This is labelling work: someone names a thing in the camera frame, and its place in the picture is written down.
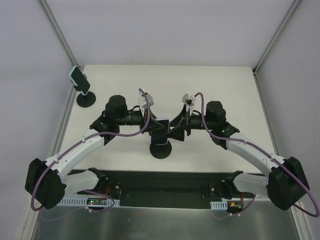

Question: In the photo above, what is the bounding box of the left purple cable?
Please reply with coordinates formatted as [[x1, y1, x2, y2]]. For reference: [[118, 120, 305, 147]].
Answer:
[[29, 87, 153, 213]]

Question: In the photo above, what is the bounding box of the black phone stand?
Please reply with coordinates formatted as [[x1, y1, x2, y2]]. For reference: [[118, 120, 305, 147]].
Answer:
[[74, 74, 96, 108]]

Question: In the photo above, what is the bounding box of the aluminium frame rail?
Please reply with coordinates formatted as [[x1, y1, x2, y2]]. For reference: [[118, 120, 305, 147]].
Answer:
[[252, 72, 279, 154], [50, 84, 77, 156]]

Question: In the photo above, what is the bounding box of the right white cable duct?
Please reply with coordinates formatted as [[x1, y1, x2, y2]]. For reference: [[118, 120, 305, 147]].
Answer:
[[210, 200, 228, 211]]

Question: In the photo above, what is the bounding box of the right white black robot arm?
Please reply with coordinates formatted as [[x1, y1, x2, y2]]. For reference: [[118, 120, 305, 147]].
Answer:
[[166, 101, 310, 210]]

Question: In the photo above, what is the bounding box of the white cable duct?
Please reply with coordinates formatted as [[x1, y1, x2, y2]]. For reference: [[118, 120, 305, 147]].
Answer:
[[210, 200, 228, 211], [57, 196, 120, 208]]

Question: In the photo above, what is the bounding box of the left aluminium frame rail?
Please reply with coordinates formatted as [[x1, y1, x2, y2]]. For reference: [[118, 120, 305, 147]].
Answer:
[[50, 84, 77, 156]]

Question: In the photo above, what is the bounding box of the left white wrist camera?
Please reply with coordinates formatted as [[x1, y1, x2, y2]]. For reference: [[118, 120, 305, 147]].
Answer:
[[138, 91, 154, 115]]

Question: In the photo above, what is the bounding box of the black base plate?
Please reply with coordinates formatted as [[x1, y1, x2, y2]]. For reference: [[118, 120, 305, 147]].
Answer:
[[76, 167, 258, 210]]

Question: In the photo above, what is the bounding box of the aluminium frame post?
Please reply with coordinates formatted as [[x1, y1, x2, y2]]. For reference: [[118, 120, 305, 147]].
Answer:
[[38, 0, 85, 74], [252, 0, 303, 76]]

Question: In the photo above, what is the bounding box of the left white cable duct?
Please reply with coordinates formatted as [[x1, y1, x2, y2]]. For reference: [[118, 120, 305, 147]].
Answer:
[[57, 196, 120, 208]]

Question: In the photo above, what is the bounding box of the black phone stand corner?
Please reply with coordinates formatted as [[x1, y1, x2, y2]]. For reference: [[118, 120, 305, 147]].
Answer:
[[149, 141, 172, 160]]

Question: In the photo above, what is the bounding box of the phone with light blue case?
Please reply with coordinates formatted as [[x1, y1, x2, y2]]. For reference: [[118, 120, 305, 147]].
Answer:
[[69, 65, 91, 96]]

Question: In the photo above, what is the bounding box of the right aluminium frame rail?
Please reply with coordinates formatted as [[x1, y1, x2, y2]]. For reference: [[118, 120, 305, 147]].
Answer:
[[252, 72, 279, 154]]

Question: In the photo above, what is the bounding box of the right aluminium frame post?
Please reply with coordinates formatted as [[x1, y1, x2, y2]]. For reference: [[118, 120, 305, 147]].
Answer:
[[252, 0, 303, 76]]

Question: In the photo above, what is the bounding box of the left aluminium frame post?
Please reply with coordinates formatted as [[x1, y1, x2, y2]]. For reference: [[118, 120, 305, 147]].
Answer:
[[38, 0, 85, 74]]

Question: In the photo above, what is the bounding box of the phone with lilac case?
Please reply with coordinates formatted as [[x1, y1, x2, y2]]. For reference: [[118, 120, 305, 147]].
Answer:
[[151, 117, 170, 145]]

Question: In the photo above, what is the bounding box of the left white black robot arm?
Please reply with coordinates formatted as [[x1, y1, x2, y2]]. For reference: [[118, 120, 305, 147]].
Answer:
[[24, 91, 159, 212]]

